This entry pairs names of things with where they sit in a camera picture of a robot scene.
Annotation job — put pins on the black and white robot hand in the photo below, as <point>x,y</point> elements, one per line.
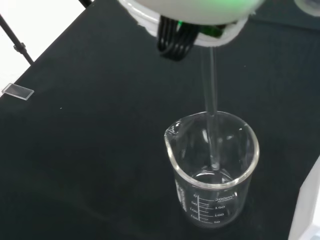
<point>190,15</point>

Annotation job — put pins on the clear glass beaker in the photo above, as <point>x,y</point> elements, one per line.
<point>180,180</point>

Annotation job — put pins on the white test tube rack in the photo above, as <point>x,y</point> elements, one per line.
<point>307,205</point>

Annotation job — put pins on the black bench cloth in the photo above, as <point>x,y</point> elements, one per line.
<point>100,150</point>

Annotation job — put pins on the clear cloth clip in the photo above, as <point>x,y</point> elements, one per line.
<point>17,91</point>

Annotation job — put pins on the black camera tripod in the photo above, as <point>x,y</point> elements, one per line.
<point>21,47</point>

